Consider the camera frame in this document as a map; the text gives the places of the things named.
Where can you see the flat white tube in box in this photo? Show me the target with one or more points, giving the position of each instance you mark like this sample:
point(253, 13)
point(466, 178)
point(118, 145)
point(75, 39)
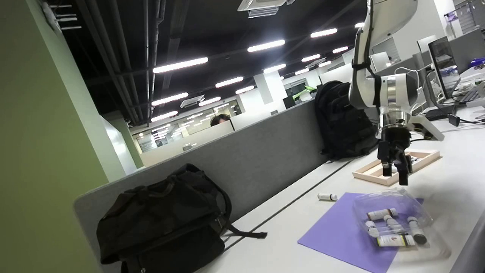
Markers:
point(396, 242)

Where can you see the black-capped tube in box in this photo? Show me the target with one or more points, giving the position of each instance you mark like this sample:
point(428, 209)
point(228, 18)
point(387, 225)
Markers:
point(417, 234)

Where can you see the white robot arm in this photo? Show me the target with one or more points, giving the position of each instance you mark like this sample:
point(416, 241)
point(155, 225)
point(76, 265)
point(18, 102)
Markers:
point(393, 96)

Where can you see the wooden tray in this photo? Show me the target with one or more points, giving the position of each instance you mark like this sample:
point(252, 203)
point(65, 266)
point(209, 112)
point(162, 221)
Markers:
point(373, 171)

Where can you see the black backpack far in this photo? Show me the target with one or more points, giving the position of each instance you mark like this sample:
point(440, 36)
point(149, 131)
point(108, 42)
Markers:
point(346, 131)

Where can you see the white tube on table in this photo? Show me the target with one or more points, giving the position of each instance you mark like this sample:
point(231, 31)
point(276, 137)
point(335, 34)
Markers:
point(328, 198)

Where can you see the black backpack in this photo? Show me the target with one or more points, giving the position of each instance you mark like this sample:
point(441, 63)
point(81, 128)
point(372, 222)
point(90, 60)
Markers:
point(172, 227)
point(346, 131)

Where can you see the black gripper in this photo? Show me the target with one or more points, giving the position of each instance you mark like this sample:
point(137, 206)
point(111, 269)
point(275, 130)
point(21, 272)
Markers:
point(391, 150)

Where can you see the black device on desk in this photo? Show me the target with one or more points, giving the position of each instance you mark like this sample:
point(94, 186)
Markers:
point(447, 113)

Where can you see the grey desk partition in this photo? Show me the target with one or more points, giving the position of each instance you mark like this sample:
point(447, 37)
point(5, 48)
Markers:
point(250, 166)

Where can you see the purple mat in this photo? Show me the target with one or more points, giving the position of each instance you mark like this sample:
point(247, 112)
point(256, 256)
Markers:
point(335, 234)

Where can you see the black backpack near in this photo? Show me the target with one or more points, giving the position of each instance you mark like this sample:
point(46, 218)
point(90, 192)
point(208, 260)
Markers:
point(172, 227)

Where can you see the computer monitor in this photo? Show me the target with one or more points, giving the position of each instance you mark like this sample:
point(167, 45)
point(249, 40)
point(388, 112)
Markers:
point(458, 68)

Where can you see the person's head behind partition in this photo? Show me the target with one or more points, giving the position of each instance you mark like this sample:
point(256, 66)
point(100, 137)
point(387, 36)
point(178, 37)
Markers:
point(220, 119)

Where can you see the small white tube in box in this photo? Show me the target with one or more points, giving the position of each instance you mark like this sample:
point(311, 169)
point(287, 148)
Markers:
point(372, 230)

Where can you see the white items in tray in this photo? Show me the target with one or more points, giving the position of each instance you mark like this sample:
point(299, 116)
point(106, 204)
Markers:
point(414, 160)

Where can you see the clear plastic box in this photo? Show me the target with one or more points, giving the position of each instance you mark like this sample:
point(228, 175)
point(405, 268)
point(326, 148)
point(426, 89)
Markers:
point(435, 250)

